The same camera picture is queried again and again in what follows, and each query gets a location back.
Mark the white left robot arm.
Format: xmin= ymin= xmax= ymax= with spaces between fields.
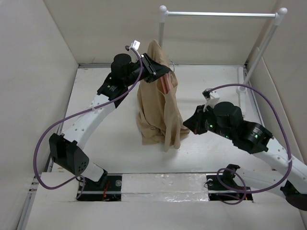
xmin=49 ymin=53 xmax=171 ymax=190

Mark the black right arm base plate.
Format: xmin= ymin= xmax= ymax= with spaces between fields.
xmin=203 ymin=170 xmax=253 ymax=203

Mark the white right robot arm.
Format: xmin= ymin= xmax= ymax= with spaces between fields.
xmin=183 ymin=102 xmax=307 ymax=211

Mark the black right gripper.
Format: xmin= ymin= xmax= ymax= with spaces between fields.
xmin=183 ymin=103 xmax=234 ymax=140

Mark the white metal clothes rack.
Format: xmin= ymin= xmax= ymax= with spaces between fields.
xmin=158 ymin=5 xmax=288 ymax=115

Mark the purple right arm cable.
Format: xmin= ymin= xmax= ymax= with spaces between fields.
xmin=203 ymin=83 xmax=293 ymax=204

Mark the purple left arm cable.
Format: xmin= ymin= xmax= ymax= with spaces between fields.
xmin=33 ymin=45 xmax=144 ymax=199

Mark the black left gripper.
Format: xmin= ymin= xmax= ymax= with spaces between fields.
xmin=124 ymin=54 xmax=170 ymax=87

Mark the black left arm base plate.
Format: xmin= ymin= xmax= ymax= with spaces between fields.
xmin=77 ymin=174 xmax=122 ymax=202

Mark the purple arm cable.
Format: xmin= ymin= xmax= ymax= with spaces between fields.
xmin=203 ymin=83 xmax=293 ymax=204
xmin=33 ymin=45 xmax=144 ymax=199

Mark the pink clothes hanger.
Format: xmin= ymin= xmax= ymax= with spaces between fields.
xmin=160 ymin=59 xmax=175 ymax=94

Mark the beige t shirt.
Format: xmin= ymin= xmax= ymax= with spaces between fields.
xmin=136 ymin=39 xmax=190 ymax=153

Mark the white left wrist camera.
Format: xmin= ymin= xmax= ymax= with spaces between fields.
xmin=125 ymin=40 xmax=141 ymax=51

